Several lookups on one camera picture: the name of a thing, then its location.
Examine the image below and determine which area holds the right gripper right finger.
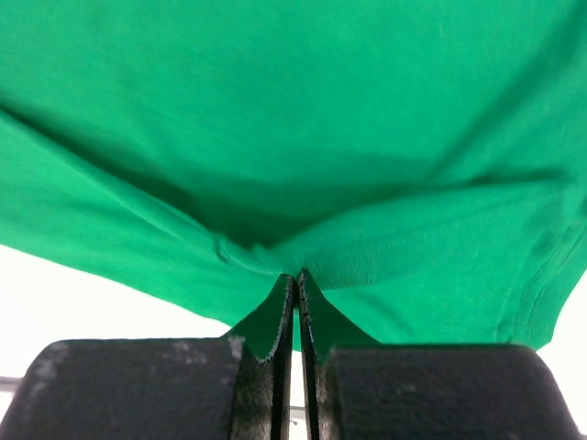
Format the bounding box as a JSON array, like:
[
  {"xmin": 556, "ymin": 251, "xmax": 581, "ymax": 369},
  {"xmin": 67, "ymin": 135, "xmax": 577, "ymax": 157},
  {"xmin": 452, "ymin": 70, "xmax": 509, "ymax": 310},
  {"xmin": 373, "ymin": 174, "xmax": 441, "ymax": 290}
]
[{"xmin": 297, "ymin": 270, "xmax": 581, "ymax": 440}]

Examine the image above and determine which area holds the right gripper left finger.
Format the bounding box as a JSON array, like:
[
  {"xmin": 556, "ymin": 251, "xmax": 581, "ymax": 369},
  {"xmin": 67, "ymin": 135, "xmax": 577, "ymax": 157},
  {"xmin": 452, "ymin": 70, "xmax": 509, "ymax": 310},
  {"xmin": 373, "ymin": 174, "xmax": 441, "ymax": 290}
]
[{"xmin": 1, "ymin": 275, "xmax": 294, "ymax": 439}]

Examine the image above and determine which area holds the green t shirt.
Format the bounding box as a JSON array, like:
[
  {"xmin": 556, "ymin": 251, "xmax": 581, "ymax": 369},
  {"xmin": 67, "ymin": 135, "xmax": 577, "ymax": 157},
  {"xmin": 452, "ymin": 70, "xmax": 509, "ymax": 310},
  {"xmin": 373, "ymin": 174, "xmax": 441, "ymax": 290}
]
[{"xmin": 1, "ymin": 1, "xmax": 586, "ymax": 348}]

